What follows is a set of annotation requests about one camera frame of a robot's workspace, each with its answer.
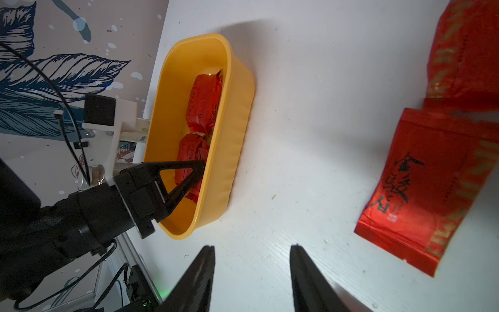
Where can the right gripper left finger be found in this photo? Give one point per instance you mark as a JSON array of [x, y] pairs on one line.
[[193, 290]]

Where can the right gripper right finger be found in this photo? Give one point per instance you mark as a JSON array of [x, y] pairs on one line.
[[311, 290]]

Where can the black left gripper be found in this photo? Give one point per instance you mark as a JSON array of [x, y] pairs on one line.
[[136, 197]]

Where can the yellow storage box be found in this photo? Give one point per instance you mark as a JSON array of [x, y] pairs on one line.
[[205, 54]]

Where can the red tea bag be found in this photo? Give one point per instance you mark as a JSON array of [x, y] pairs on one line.
[[463, 64], [436, 168]]

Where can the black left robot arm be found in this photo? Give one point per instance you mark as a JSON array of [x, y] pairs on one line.
[[36, 240]]

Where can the pile of red tea bags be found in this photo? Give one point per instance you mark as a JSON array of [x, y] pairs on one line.
[[201, 117]]

